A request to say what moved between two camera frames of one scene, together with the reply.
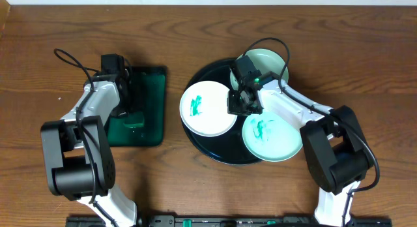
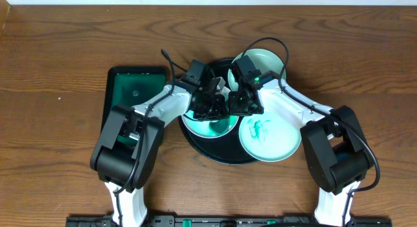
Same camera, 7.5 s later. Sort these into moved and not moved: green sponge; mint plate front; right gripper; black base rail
Moved: green sponge
Not moved: black base rail; mint plate front; right gripper
